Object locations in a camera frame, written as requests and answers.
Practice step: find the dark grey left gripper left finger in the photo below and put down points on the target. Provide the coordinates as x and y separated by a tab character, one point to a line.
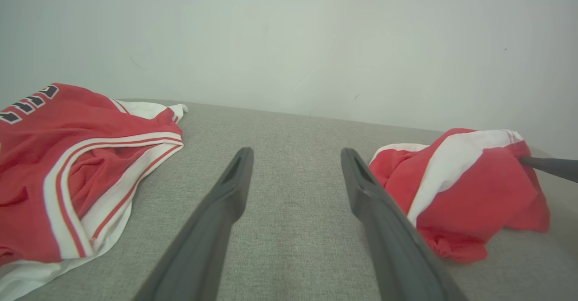
203	247

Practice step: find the red shorts with white stripes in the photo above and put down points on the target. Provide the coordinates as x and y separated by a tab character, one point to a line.
478	192

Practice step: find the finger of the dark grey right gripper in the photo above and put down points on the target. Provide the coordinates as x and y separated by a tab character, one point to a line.
555	168

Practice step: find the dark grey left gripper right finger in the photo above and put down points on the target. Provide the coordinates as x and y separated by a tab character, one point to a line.
397	256

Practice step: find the red basketball jersey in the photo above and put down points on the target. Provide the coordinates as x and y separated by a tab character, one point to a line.
45	129

